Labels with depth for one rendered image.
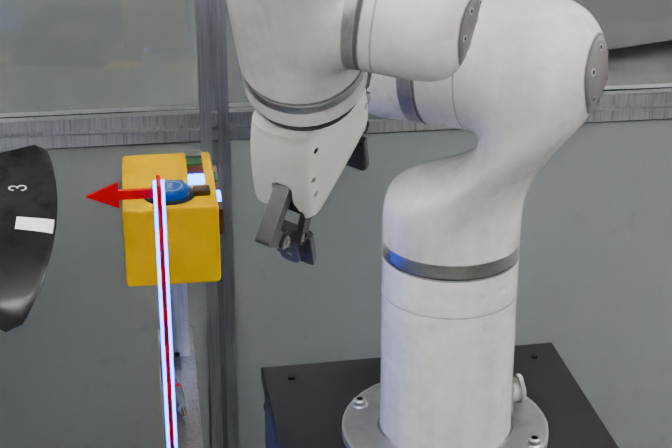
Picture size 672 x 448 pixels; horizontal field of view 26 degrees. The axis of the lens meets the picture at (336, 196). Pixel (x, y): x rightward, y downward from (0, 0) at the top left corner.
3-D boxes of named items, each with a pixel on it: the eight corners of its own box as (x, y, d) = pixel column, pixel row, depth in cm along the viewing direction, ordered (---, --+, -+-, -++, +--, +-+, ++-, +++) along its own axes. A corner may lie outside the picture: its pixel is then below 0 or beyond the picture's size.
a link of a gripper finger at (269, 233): (298, 131, 102) (307, 170, 107) (248, 220, 99) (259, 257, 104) (313, 136, 102) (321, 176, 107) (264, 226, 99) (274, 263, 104)
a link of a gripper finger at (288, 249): (271, 197, 105) (281, 244, 111) (251, 232, 104) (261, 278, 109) (311, 212, 104) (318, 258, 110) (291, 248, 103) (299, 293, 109)
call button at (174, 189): (150, 193, 156) (149, 178, 155) (187, 191, 156) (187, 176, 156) (151, 208, 152) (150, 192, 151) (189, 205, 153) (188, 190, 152)
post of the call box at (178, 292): (163, 345, 168) (157, 248, 163) (189, 343, 168) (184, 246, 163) (163, 358, 165) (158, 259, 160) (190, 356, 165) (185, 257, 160)
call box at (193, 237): (126, 237, 169) (121, 152, 165) (213, 233, 170) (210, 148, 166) (127, 300, 154) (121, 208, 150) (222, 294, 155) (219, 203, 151)
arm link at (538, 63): (412, 214, 135) (417, -40, 125) (608, 249, 127) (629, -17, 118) (359, 265, 125) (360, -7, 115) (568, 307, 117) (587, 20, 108)
